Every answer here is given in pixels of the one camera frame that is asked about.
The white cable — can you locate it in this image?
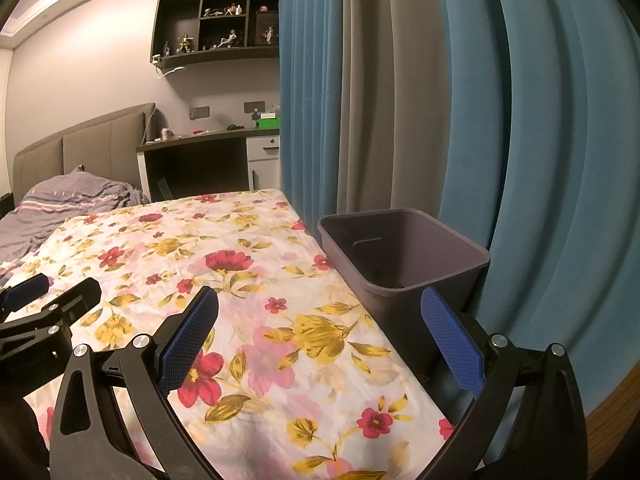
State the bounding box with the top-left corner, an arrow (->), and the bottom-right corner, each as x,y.
151,55 -> 187,79

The dark desk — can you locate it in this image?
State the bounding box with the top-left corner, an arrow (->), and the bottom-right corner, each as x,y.
136,127 -> 282,203

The floral tablecloth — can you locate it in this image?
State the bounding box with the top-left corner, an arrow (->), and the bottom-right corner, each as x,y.
0,188 -> 456,480

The white drawer cabinet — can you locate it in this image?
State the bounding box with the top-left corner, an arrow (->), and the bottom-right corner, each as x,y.
246,135 -> 282,192

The dark wall shelf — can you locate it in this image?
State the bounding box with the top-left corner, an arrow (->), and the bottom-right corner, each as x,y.
150,0 -> 280,73

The group of shelf figurines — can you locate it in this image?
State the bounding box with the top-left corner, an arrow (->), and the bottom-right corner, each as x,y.
162,4 -> 278,56

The person's left forearm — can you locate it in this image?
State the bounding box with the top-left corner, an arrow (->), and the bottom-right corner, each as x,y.
0,400 -> 51,480

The grey plastic bin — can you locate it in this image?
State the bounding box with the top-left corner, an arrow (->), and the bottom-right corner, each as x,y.
317,208 -> 492,381

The grey padded headboard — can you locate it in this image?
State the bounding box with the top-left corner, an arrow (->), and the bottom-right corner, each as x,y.
13,102 -> 157,206

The grey striped blanket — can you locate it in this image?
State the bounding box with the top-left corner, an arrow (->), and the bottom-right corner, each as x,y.
0,166 -> 151,261

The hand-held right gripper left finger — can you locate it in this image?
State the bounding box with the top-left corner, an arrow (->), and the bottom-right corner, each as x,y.
48,285 -> 223,480

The blue and grey curtain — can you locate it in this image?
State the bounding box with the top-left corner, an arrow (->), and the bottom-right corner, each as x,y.
277,0 -> 640,411

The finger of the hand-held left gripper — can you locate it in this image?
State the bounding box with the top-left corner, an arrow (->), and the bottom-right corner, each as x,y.
0,276 -> 102,346
0,274 -> 51,321

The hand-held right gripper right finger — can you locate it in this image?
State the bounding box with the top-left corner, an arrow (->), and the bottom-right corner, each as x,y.
415,286 -> 588,480

